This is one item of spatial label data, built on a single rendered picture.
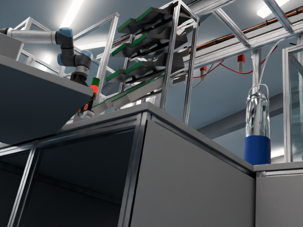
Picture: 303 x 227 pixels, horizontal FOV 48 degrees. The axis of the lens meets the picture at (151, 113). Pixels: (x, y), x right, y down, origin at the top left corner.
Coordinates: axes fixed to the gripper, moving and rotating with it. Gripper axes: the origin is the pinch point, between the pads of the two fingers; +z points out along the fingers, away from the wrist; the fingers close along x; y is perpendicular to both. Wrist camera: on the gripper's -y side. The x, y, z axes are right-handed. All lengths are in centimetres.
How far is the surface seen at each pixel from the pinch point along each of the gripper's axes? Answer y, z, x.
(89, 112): -7.4, -0.7, 2.1
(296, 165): -56, 22, 95
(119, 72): 0.7, -12.7, 32.6
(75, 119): 8.5, 12.6, 16.9
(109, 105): 2.2, 6.1, 32.9
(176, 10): -12, -51, 53
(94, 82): -18.5, -31.6, -17.3
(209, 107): -473, -271, -254
